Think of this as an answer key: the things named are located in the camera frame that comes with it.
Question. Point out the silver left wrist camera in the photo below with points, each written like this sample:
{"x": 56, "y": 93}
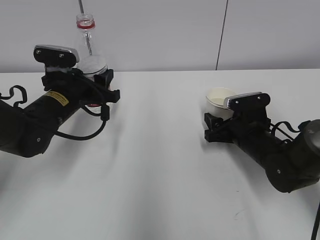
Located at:
{"x": 56, "y": 58}

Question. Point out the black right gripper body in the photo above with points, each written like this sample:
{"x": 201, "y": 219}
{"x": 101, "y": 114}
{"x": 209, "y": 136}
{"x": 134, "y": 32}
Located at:
{"x": 246, "y": 129}

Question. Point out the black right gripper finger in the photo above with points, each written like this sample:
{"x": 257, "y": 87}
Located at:
{"x": 211, "y": 121}
{"x": 218, "y": 136}

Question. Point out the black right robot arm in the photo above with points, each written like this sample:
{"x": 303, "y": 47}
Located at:
{"x": 289, "y": 164}

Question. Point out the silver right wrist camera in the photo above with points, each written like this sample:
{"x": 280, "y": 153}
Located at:
{"x": 248, "y": 105}

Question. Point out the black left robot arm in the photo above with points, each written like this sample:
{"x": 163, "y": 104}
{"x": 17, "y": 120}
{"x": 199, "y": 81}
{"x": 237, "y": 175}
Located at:
{"x": 27, "y": 132}

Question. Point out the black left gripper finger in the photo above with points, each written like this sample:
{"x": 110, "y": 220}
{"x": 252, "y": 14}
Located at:
{"x": 104, "y": 79}
{"x": 111, "y": 96}

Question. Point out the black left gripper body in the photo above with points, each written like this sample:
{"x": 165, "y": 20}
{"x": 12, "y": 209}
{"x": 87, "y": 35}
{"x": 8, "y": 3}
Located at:
{"x": 65, "y": 91}

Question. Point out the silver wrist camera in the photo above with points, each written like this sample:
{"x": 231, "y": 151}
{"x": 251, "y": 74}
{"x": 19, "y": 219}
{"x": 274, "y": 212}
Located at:
{"x": 56, "y": 58}
{"x": 248, "y": 105}

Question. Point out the clear water bottle red label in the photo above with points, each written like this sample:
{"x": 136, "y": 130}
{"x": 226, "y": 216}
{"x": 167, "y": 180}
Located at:
{"x": 91, "y": 59}

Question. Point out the white paper cup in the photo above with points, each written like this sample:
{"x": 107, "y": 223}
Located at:
{"x": 215, "y": 102}

